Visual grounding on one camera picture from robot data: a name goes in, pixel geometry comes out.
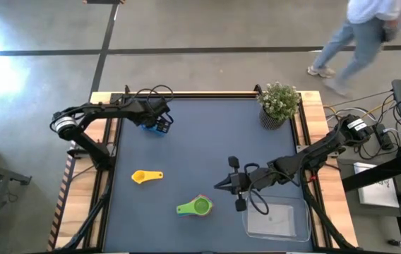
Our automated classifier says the white paper sheet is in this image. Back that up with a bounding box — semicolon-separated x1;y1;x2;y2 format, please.
353;161;400;209

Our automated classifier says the black power strip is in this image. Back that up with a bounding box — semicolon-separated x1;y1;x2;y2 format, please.
373;123;395;151

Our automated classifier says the person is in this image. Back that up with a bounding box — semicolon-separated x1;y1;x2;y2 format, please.
306;0;401;99

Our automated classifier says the yellow cable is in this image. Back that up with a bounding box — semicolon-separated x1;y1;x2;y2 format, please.
323;100;396;121

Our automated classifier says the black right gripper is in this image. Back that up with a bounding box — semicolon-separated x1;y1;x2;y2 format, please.
213;155;270;213

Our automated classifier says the blue measuring cup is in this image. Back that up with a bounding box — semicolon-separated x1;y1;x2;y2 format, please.
140;121;170;137

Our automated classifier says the green measuring cup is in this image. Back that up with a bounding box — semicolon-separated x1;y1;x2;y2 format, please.
176;195;211;217

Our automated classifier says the potted plant in ribbed pot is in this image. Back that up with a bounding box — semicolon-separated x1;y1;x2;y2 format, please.
256;81;302;131

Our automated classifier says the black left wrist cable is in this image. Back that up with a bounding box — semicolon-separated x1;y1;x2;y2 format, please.
132;84;174;105

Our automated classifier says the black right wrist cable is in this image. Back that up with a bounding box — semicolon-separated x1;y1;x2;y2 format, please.
243;162;271;217

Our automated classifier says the grey-blue table mat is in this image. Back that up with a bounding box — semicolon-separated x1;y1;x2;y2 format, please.
102;97;315;253

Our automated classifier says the striped hazard tape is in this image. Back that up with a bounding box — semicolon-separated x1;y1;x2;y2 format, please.
47;140;81;251

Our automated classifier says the yellow measuring cup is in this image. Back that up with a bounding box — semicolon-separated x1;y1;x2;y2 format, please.
131;169;164;185

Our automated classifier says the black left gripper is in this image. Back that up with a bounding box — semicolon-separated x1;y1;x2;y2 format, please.
138;97;174;135

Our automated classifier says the black metal beam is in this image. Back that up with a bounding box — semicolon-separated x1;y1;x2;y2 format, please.
341;151;401;193

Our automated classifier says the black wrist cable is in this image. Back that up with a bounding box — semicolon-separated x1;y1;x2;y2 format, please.
132;84;174;105
243;162;271;217

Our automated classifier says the clear plastic basket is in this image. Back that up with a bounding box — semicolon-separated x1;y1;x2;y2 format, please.
241;194;313;243

